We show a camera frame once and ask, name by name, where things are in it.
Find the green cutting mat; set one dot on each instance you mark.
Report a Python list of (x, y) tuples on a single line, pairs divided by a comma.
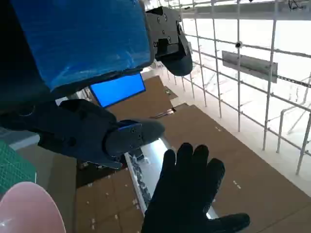
[(14, 167)]

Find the brown cardboard sheet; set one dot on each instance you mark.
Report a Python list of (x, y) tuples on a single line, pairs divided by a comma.
[(255, 174)]

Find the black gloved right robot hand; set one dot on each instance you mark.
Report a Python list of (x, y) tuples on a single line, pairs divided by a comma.
[(184, 194)]

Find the pink bowl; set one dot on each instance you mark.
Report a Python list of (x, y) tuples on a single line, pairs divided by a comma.
[(26, 211)]

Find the grey metal plate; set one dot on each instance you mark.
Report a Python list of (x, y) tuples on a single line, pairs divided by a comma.
[(250, 65)]

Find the blue screen monitor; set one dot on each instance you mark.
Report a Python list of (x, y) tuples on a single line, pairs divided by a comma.
[(119, 91)]

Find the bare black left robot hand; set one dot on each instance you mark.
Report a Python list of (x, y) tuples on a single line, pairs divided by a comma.
[(80, 41)]

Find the small white dome camera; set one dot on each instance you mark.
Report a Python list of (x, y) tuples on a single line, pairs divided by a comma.
[(239, 44)]

